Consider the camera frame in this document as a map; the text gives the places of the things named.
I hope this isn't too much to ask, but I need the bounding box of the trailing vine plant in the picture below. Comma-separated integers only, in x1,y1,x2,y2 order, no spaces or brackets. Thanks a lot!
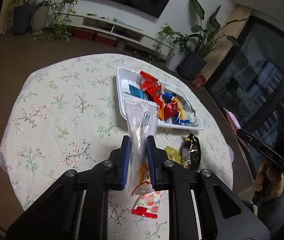
133,24,177,69
34,0,78,41

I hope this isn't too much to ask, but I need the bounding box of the floral tablecloth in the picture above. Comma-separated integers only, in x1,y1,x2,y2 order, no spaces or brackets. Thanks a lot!
0,54,233,239

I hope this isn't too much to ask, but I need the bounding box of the right hand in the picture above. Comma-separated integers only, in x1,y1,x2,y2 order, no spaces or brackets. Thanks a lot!
253,160,284,199

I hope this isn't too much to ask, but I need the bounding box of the clear orange cat snack packet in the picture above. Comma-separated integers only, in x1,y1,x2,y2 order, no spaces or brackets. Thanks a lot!
124,94,158,196

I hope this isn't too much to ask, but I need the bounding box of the red floral candy packet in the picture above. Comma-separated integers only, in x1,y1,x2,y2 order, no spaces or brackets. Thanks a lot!
132,191,163,219

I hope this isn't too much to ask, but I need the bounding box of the black snack packet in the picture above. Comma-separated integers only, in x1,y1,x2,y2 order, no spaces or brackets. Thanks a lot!
181,133,201,171

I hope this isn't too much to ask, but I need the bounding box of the small bushy plant right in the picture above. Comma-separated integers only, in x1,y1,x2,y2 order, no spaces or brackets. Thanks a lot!
173,31,194,72

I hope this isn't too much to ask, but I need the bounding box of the large plant in dark pot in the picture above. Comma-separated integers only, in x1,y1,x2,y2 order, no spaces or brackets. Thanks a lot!
177,0,246,80

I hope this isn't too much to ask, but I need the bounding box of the blue Tipo snack packet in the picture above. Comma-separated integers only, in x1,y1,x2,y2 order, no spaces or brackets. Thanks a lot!
162,92,191,124

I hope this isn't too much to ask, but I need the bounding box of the dark red snack bag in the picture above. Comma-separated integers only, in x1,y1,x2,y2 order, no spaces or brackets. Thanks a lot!
164,101,179,121

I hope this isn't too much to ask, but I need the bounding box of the pink cartoon snack packet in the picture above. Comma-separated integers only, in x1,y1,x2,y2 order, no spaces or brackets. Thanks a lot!
223,108,250,152

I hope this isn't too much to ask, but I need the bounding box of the white tv console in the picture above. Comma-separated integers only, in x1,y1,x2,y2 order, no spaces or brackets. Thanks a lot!
69,13,175,58

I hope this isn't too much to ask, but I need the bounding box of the white crumpled snack packet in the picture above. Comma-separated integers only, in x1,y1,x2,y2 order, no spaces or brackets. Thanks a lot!
163,86,200,129

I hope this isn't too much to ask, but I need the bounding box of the trailing vine plant left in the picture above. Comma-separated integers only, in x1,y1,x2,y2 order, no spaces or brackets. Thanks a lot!
34,0,78,41

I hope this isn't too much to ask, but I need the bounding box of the trailing vine plant right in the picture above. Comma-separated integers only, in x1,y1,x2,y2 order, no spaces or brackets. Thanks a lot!
133,24,177,69

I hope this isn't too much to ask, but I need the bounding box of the red box on floor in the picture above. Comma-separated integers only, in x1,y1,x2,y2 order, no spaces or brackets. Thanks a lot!
191,75,206,90

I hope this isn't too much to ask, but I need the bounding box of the red Mylikes snack bag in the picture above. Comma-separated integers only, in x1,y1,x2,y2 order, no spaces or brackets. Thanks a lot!
140,71,163,104

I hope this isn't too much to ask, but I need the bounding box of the orange snack bar packet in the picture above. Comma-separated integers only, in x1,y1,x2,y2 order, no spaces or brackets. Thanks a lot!
158,100,165,121

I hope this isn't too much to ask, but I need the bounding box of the plant in white pot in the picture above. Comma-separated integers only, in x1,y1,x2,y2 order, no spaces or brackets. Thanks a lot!
31,0,51,36

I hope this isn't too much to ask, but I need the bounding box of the gold snack packet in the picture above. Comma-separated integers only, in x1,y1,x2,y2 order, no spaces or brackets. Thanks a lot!
165,146,181,165

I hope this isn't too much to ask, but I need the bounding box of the white plastic tray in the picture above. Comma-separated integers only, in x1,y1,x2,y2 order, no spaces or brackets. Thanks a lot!
116,67,204,131

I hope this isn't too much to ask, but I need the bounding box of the left plant in dark pot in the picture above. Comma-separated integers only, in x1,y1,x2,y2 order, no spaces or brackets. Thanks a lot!
8,0,35,35

